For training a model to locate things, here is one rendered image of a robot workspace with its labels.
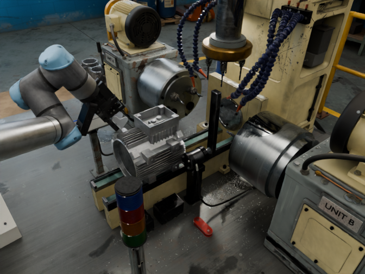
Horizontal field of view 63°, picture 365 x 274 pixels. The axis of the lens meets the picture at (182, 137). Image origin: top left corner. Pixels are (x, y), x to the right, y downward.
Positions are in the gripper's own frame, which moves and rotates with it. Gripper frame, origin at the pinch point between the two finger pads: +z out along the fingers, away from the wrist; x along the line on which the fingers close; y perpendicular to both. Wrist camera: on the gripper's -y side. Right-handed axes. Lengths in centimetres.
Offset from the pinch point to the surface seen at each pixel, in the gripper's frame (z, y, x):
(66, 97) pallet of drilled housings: 102, -13, 216
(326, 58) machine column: 31, 81, -22
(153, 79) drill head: 12.2, 26.7, 23.2
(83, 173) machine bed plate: 20.3, -23.1, 20.1
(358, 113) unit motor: -5, 41, -58
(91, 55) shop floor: 158, 52, 352
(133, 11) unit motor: -5, 42, 46
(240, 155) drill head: 15.2, 22.2, -32.3
